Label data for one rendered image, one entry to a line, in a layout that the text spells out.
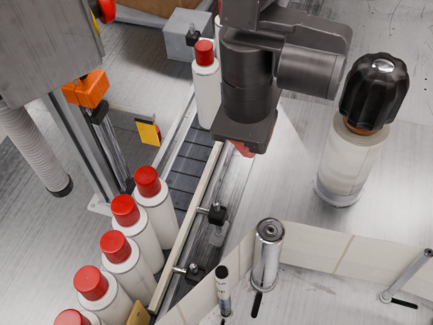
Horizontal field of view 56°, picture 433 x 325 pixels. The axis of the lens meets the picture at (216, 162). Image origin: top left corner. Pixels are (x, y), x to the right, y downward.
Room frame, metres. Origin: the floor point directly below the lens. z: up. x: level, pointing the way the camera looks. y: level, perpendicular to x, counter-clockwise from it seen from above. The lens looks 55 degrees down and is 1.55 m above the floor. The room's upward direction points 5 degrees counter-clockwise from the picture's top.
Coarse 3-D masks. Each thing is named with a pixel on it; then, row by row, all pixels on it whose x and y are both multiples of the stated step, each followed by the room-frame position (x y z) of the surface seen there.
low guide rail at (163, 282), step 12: (216, 144) 0.49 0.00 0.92; (216, 156) 0.46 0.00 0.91; (204, 180) 0.41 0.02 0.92; (192, 204) 0.36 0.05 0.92; (192, 216) 0.33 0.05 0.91; (180, 228) 0.31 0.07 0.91; (180, 240) 0.29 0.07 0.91; (180, 252) 0.28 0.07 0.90; (168, 264) 0.25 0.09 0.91; (168, 276) 0.23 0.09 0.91; (156, 288) 0.21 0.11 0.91; (156, 300) 0.19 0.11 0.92; (156, 312) 0.18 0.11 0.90
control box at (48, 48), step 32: (0, 0) 0.28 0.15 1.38; (32, 0) 0.29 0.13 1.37; (64, 0) 0.30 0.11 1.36; (0, 32) 0.27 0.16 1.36; (32, 32) 0.28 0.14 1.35; (64, 32) 0.29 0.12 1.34; (96, 32) 0.31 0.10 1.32; (0, 64) 0.26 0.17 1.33; (32, 64) 0.28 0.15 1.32; (64, 64) 0.29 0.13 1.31; (96, 64) 0.30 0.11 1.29; (32, 96) 0.27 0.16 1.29
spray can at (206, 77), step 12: (204, 48) 0.57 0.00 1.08; (204, 60) 0.56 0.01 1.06; (216, 60) 0.58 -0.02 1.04; (204, 72) 0.55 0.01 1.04; (216, 72) 0.56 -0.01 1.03; (204, 84) 0.55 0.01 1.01; (216, 84) 0.56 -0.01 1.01; (204, 96) 0.55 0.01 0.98; (216, 96) 0.56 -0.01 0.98; (204, 108) 0.55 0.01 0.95; (216, 108) 0.55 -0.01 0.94; (204, 120) 0.55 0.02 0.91
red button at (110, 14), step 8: (88, 0) 0.34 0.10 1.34; (96, 0) 0.34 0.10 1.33; (104, 0) 0.34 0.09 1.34; (112, 0) 0.34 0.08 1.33; (96, 8) 0.34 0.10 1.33; (104, 8) 0.33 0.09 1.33; (112, 8) 0.34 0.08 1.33; (96, 16) 0.34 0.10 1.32; (104, 16) 0.33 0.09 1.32; (112, 16) 0.34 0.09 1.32
